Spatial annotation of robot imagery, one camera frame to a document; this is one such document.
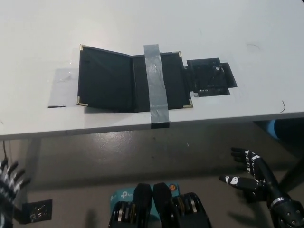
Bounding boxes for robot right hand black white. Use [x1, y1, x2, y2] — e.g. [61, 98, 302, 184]
[218, 147, 287, 205]

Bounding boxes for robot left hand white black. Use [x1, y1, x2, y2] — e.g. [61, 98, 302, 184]
[0, 161, 32, 217]

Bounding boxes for black USC diary gold corners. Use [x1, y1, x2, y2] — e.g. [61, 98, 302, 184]
[76, 44, 194, 114]

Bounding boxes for grey table leg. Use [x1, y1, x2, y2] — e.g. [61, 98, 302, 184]
[23, 138, 41, 190]

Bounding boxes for black diagonal table leg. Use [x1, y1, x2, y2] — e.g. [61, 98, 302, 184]
[277, 152, 304, 190]

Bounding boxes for blue object under table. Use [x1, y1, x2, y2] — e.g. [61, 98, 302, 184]
[267, 120, 278, 139]

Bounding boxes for clear plastic sheet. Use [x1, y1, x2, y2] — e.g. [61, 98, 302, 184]
[47, 67, 80, 109]

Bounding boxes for teal TP-Link box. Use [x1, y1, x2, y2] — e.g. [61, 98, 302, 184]
[110, 182, 179, 219]

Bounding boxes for black tape patch with marks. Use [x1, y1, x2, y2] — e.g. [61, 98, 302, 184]
[182, 57, 238, 97]

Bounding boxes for grey duct tape strip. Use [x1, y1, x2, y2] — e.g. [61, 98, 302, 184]
[143, 44, 171, 130]

